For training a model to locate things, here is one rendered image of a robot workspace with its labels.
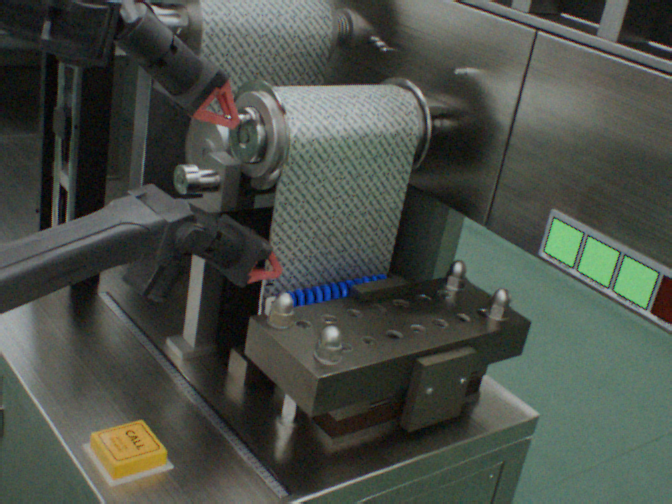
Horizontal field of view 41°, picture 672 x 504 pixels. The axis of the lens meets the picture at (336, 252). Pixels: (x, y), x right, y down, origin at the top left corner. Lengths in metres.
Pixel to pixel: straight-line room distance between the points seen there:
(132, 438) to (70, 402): 0.13
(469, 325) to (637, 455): 1.89
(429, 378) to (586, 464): 1.81
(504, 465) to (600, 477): 1.56
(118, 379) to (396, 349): 0.39
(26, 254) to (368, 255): 0.60
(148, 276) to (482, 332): 0.48
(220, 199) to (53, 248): 0.38
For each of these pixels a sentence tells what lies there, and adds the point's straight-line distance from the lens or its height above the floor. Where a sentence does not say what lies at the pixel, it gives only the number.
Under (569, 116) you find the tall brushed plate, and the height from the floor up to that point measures 1.35.
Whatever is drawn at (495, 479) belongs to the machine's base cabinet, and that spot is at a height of 0.79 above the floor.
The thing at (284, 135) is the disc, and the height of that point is 1.27.
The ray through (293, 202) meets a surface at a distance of 1.22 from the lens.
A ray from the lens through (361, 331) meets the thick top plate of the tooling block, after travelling 1.23.
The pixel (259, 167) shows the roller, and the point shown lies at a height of 1.22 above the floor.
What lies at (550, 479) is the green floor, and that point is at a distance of 2.88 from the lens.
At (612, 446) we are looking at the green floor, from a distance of 3.14.
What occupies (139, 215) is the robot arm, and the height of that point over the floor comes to 1.21.
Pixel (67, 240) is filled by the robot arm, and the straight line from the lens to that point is 0.95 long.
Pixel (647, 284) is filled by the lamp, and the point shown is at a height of 1.19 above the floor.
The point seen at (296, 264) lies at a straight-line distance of 1.27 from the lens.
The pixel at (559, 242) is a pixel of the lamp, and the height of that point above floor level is 1.18.
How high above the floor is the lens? 1.62
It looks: 24 degrees down
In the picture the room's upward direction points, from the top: 11 degrees clockwise
